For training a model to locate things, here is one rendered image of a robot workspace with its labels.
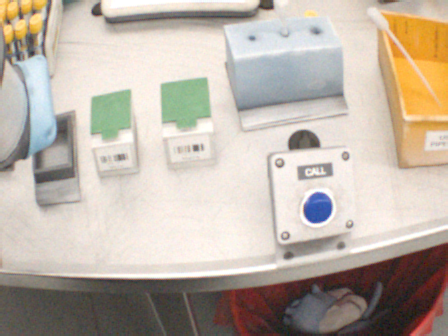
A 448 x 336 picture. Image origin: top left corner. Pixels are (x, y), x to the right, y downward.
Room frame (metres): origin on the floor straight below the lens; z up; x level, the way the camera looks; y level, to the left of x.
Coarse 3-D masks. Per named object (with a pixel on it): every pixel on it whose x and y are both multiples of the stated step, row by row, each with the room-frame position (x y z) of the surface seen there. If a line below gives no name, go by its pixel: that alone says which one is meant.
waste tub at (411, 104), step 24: (408, 24) 0.60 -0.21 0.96; (432, 24) 0.59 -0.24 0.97; (384, 48) 0.56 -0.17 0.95; (408, 48) 0.60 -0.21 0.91; (432, 48) 0.59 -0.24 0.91; (384, 72) 0.56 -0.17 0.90; (408, 72) 0.58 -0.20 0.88; (432, 72) 0.58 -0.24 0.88; (408, 96) 0.55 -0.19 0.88; (432, 96) 0.55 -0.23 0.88; (408, 120) 0.47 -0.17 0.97; (432, 120) 0.47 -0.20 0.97; (408, 144) 0.47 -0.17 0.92; (432, 144) 0.47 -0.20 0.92
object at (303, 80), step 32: (224, 32) 0.57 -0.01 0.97; (256, 32) 0.56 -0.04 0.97; (288, 32) 0.56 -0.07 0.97; (320, 32) 0.56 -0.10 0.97; (256, 64) 0.54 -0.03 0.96; (288, 64) 0.54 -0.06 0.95; (320, 64) 0.54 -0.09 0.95; (256, 96) 0.54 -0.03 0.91; (288, 96) 0.54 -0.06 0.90; (320, 96) 0.54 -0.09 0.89; (256, 128) 0.52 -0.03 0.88
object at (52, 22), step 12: (48, 0) 0.69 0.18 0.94; (60, 0) 0.71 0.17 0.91; (36, 12) 0.67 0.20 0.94; (48, 12) 0.67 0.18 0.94; (60, 12) 0.70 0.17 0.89; (48, 24) 0.64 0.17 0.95; (60, 24) 0.69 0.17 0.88; (48, 36) 0.63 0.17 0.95; (36, 48) 0.61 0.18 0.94; (48, 48) 0.61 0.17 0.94; (48, 60) 0.61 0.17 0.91
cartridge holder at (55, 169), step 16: (64, 112) 0.56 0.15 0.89; (64, 128) 0.54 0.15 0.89; (64, 144) 0.52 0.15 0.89; (32, 160) 0.50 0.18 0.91; (48, 160) 0.51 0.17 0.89; (64, 160) 0.50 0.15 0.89; (48, 176) 0.48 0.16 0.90; (64, 176) 0.49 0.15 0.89; (48, 192) 0.47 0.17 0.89; (64, 192) 0.47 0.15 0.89
